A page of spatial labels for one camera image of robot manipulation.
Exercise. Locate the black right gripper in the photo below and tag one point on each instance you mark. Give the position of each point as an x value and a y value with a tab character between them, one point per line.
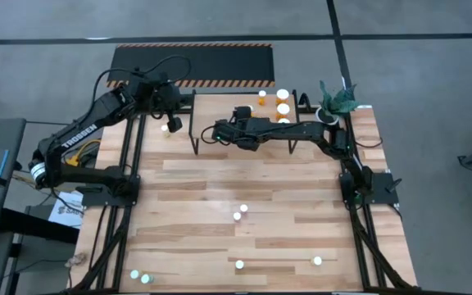
238	133

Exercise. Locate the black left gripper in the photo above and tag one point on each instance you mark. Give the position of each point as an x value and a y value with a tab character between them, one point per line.
168	96

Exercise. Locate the small orange pill bottle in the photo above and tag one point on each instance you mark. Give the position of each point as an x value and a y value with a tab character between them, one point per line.
239	264
262	94

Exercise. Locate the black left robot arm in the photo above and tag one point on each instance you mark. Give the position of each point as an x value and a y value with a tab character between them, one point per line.
80	135

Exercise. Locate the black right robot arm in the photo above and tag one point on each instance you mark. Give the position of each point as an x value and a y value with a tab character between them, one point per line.
301	130

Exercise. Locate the wooden shelf with black legs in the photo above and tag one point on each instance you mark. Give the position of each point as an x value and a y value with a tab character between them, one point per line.
215	110

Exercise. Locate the black hazard-striped floor mat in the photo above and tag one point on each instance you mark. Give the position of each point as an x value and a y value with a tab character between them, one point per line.
203	63

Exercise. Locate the green plant in white pot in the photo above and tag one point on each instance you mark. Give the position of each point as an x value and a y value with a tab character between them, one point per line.
336	104

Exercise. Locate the small pink pill bottle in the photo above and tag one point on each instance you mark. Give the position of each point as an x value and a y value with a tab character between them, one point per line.
237	216
243	207

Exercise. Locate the black floor tape strip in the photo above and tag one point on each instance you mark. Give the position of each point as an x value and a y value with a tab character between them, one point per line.
35	40
334	20

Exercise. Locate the white printed paper sheet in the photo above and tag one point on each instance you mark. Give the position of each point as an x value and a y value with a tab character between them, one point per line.
66	213

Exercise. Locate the small green pill bottle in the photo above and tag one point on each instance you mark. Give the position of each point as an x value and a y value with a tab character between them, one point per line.
145	278
134	274

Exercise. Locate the crumpled beige scrap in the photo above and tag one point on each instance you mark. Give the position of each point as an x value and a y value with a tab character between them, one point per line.
76	259

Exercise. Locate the black stand bar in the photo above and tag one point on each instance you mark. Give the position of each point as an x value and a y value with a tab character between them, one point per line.
35	225

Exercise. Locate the grey monitor with blue edge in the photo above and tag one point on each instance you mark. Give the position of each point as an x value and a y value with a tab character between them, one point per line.
12	184

